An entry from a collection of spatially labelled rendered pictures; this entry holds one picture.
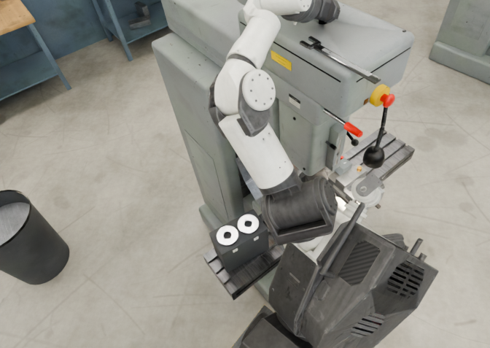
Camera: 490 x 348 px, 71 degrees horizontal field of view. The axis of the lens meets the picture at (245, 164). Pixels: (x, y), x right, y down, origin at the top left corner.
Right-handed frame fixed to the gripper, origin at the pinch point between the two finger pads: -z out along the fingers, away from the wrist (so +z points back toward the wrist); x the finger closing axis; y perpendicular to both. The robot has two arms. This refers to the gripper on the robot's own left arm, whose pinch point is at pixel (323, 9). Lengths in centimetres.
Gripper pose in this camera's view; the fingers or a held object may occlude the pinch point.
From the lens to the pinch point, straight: 106.3
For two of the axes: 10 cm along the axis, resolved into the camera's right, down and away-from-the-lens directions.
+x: 7.7, 4.4, -4.6
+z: -5.9, 2.3, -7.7
